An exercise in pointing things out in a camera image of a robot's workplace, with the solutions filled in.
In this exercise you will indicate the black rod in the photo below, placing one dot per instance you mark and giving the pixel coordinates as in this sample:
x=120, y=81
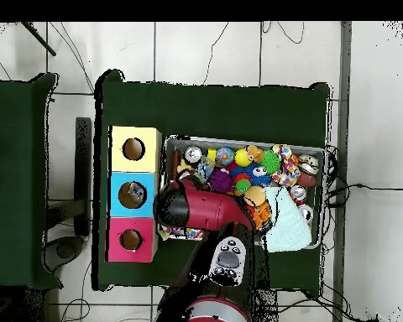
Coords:
x=40, y=40

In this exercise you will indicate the grey rounded base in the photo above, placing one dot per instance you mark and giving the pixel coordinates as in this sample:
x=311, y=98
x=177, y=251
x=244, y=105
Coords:
x=65, y=250

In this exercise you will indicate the black upright stand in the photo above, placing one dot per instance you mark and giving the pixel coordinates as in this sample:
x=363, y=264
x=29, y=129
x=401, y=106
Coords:
x=83, y=174

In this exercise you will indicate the clear plastic bottle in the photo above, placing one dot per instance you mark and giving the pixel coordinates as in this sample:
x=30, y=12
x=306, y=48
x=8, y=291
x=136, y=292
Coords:
x=136, y=194

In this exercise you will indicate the mint waffle cloth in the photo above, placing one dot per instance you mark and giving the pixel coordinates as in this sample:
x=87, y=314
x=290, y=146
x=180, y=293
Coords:
x=288, y=221

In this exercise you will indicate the wooden three-hole box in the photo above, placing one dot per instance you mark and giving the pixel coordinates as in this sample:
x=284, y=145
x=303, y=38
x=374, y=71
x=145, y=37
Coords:
x=144, y=161

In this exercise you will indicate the orange plastic block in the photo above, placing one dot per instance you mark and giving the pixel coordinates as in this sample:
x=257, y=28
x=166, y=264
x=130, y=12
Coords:
x=262, y=214

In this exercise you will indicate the dark green tablecloth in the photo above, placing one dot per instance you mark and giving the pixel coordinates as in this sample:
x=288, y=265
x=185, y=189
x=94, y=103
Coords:
x=221, y=110

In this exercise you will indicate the plain yellow ball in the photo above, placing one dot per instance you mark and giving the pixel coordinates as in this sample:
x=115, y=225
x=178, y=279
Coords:
x=242, y=157

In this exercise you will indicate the silver drink can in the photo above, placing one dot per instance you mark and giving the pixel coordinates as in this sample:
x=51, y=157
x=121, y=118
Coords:
x=193, y=154

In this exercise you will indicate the globe print ball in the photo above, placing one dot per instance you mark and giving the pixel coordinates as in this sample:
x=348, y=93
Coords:
x=225, y=156

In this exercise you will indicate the purple spiky rubber toy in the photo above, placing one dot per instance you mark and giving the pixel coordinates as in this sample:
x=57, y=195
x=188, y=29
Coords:
x=220, y=179

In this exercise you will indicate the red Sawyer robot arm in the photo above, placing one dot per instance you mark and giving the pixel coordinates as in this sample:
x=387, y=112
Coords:
x=208, y=208

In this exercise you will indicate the brown teddy bear plush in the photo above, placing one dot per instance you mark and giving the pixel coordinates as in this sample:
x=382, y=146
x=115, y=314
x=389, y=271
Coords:
x=257, y=153

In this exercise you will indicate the clear bottle with blue label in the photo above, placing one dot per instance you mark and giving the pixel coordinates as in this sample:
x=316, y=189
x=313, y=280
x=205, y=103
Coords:
x=205, y=167

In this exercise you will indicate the metal mesh bin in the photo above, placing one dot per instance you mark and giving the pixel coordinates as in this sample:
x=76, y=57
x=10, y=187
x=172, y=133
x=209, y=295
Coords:
x=255, y=142

